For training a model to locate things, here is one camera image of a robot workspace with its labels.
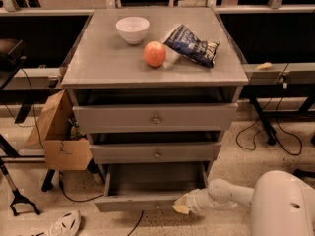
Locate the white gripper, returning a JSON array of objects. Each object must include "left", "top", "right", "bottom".
[{"left": 172, "top": 189, "right": 214, "bottom": 214}]

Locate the grey bottom drawer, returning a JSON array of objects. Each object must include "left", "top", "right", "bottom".
[{"left": 95, "top": 162, "right": 207, "bottom": 212}]

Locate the grey drawer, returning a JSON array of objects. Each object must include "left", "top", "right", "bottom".
[
  {"left": 73, "top": 103, "right": 237, "bottom": 134},
  {"left": 90, "top": 142, "right": 221, "bottom": 164},
  {"left": 95, "top": 162, "right": 207, "bottom": 212}
]

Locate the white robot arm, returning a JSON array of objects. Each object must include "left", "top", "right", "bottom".
[{"left": 173, "top": 170, "right": 315, "bottom": 236}]

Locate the grey middle drawer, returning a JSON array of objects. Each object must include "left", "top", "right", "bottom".
[{"left": 90, "top": 142, "right": 221, "bottom": 164}]

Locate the grey top drawer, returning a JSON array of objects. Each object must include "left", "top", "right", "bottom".
[{"left": 73, "top": 103, "right": 237, "bottom": 134}]

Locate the grey wooden drawer cabinet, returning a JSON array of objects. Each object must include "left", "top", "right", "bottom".
[{"left": 60, "top": 7, "right": 250, "bottom": 182}]

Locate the black table leg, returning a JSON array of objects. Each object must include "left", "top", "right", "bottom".
[{"left": 250, "top": 97, "right": 277, "bottom": 146}]

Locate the white sneaker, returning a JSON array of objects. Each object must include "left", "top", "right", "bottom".
[{"left": 35, "top": 210, "right": 81, "bottom": 236}]

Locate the black chair base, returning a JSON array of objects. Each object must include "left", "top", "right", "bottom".
[{"left": 293, "top": 169, "right": 315, "bottom": 179}]

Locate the green item in box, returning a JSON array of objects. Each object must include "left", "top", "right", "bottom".
[{"left": 69, "top": 118, "right": 85, "bottom": 140}]

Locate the open cardboard box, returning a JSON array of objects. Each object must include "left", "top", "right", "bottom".
[{"left": 25, "top": 89, "right": 92, "bottom": 170}]

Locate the red apple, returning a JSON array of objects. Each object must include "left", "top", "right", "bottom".
[{"left": 143, "top": 41, "right": 166, "bottom": 67}]

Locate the yellow foam scrap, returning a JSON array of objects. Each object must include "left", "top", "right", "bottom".
[{"left": 255, "top": 62, "right": 272, "bottom": 71}]

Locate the blue chip bag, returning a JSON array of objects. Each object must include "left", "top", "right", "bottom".
[{"left": 162, "top": 24, "right": 219, "bottom": 68}]

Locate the black tripod stand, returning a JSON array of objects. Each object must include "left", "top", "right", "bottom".
[{"left": 0, "top": 158, "right": 40, "bottom": 216}]

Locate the white ceramic bowl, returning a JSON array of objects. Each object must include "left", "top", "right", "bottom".
[{"left": 116, "top": 17, "right": 150, "bottom": 44}]

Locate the black floor cable left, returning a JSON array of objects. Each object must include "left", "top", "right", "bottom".
[{"left": 58, "top": 170, "right": 146, "bottom": 236}]

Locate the black floor cable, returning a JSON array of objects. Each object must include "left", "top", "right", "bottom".
[
  {"left": 58, "top": 170, "right": 146, "bottom": 236},
  {"left": 235, "top": 62, "right": 303, "bottom": 157}
]

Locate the black floor cable right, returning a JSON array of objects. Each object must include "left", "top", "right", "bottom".
[{"left": 235, "top": 62, "right": 303, "bottom": 157}]

